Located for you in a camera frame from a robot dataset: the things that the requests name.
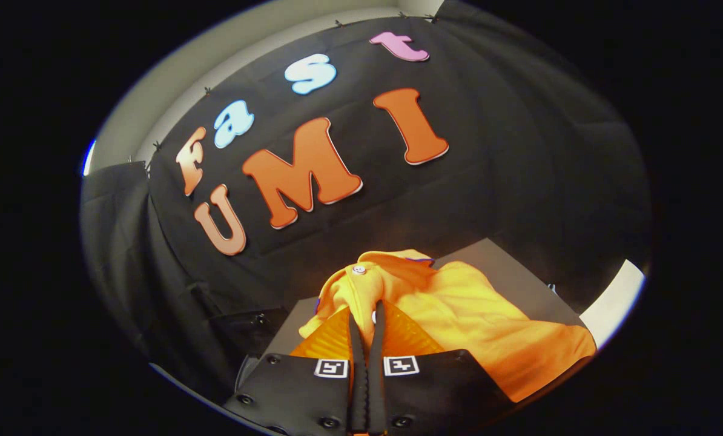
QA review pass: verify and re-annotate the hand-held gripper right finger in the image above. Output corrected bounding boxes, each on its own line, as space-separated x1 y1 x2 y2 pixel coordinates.
368 300 515 436

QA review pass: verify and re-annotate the black backdrop cloth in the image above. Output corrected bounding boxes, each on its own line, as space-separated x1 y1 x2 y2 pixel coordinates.
80 0 653 400

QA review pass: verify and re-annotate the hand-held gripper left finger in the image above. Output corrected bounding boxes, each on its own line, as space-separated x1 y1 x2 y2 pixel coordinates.
222 305 369 436

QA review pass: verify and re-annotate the yellow polo shirt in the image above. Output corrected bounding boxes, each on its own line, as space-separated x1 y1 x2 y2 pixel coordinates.
299 248 597 403

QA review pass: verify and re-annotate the white panel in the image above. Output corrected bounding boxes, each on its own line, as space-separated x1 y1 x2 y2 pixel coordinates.
579 259 647 349

